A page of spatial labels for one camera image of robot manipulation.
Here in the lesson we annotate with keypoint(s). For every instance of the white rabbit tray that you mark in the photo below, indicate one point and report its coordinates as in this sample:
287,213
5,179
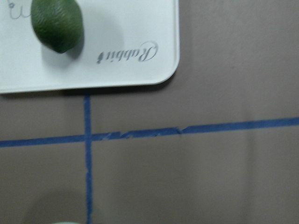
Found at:
125,43

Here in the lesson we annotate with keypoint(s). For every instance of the green lime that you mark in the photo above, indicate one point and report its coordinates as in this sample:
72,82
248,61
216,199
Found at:
58,24

